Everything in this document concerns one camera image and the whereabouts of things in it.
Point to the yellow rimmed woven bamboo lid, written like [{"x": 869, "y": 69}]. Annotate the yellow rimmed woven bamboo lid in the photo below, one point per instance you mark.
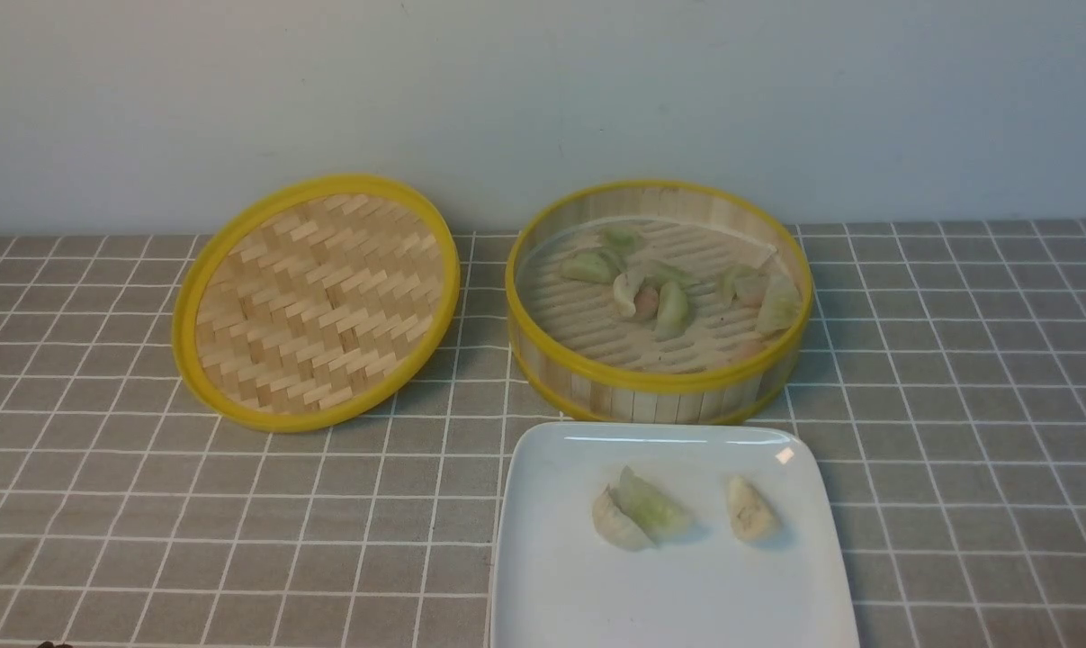
[{"x": 317, "y": 303}]

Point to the pink dumpling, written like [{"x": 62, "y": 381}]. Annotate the pink dumpling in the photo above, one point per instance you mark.
[{"x": 645, "y": 303}]

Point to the green dumpling steamer centre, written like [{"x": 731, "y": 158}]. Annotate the green dumpling steamer centre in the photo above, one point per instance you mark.
[{"x": 674, "y": 311}]

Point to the green dumpling steamer left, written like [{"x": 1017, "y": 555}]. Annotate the green dumpling steamer left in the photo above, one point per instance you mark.
[{"x": 594, "y": 265}]

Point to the pale green dumpling right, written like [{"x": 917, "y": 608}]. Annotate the pale green dumpling right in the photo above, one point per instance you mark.
[{"x": 726, "y": 284}]

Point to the grey checked tablecloth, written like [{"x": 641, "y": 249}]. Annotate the grey checked tablecloth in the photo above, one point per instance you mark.
[{"x": 941, "y": 387}]

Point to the green translucent dumpling on plate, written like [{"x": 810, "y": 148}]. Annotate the green translucent dumpling on plate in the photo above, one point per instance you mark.
[{"x": 659, "y": 516}]

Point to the pale white dumpling on plate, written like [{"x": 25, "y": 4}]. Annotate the pale white dumpling on plate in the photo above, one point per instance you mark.
[{"x": 612, "y": 524}]

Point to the pinkish dumpling steamer right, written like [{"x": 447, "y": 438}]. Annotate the pinkish dumpling steamer right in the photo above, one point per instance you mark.
[{"x": 749, "y": 290}]

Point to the green dumpling steamer top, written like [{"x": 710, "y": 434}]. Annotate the green dumpling steamer top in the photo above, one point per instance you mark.
[{"x": 622, "y": 240}]

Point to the white square plate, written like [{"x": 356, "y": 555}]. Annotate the white square plate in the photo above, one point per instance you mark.
[{"x": 557, "y": 583}]

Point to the beige dumpling on plate right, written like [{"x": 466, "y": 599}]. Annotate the beige dumpling on plate right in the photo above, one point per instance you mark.
[{"x": 751, "y": 517}]

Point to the yellow rimmed bamboo steamer basket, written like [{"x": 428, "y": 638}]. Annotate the yellow rimmed bamboo steamer basket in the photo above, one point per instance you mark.
[{"x": 592, "y": 391}]

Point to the white steamer mesh liner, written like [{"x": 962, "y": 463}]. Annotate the white steamer mesh liner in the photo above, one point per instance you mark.
[{"x": 583, "y": 317}]

